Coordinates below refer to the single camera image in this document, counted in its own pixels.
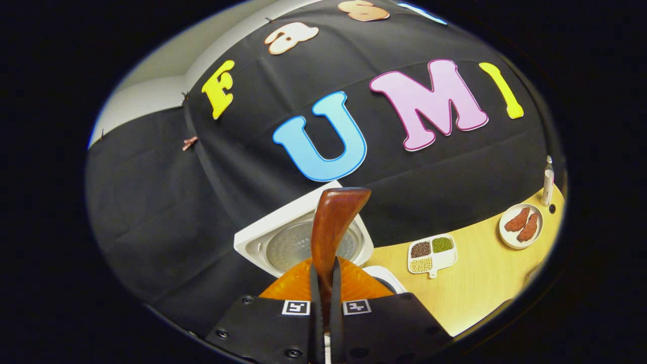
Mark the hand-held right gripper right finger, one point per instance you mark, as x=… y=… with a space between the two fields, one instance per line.
x=337 y=328

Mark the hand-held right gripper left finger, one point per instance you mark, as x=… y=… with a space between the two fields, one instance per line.
x=316 y=323

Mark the white rice cooker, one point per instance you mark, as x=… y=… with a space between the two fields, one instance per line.
x=283 y=242

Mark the brown wooden spoon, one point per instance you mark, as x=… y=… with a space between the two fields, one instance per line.
x=331 y=227

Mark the white divided rice dish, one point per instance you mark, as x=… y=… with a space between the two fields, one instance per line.
x=447 y=259

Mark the round white plate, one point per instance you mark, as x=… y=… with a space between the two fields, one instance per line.
x=505 y=237

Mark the red meat piece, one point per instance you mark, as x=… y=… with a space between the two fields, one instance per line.
x=528 y=228
x=516 y=220

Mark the pink clothespin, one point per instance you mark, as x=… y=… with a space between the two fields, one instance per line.
x=190 y=143

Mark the clear bottle pink label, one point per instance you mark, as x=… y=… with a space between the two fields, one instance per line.
x=548 y=184

